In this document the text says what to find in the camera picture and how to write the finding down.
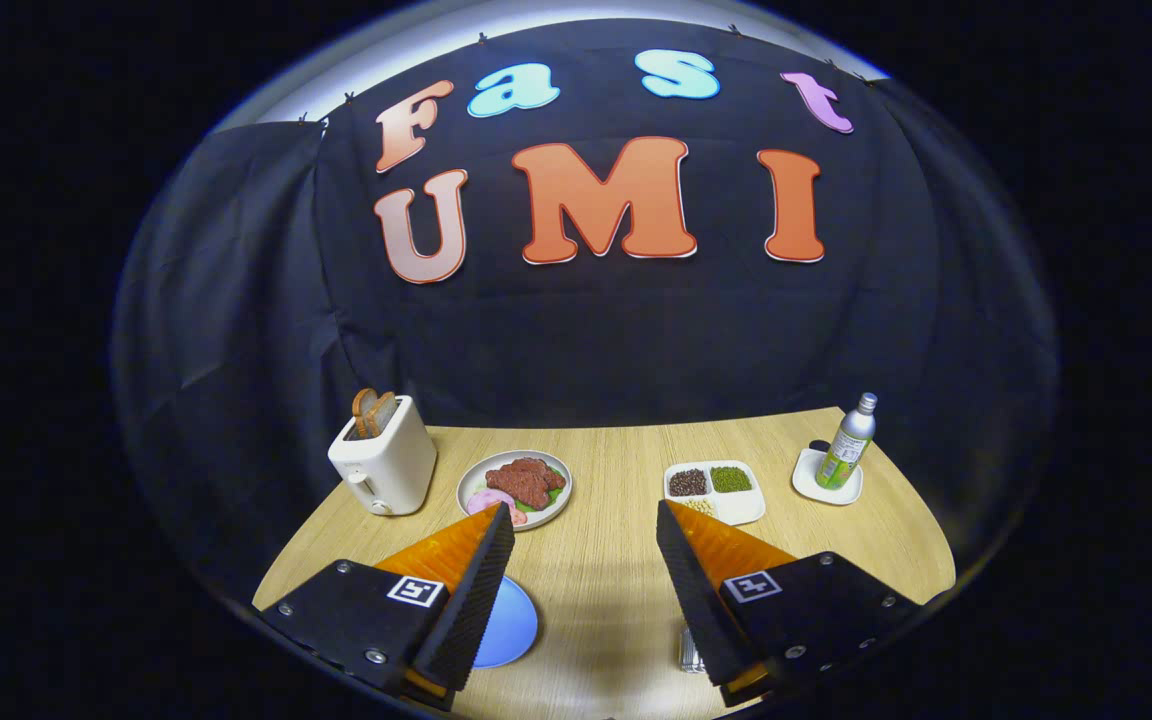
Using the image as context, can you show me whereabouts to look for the black backdrop cloth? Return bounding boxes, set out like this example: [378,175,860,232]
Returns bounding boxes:
[111,18,1062,601]

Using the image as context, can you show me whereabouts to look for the white divided dish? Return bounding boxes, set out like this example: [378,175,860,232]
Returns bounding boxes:
[663,459,767,527]

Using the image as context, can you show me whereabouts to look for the brown meat steak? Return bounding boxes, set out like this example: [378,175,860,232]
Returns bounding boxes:
[484,457,567,511]

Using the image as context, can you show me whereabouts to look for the white toaster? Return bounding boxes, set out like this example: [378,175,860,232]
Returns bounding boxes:
[327,394,438,517]

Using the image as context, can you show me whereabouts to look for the blue round plate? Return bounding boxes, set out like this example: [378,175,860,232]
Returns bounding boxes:
[473,575,540,669]

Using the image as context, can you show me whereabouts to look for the small white tray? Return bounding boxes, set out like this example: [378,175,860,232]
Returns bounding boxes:
[792,447,864,506]

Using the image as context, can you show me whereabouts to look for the beige food plate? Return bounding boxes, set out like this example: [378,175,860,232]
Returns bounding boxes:
[456,449,573,531]

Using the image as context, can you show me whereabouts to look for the pink ham slices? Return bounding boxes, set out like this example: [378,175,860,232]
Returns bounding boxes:
[467,488,529,527]

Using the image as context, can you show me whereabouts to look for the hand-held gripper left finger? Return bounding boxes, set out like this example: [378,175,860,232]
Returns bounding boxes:
[258,502,517,713]

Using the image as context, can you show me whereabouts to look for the silver bottle with green label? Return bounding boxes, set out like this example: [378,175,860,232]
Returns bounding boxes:
[815,392,879,491]

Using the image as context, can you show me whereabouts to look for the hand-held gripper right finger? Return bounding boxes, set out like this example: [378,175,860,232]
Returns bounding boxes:
[656,499,927,709]

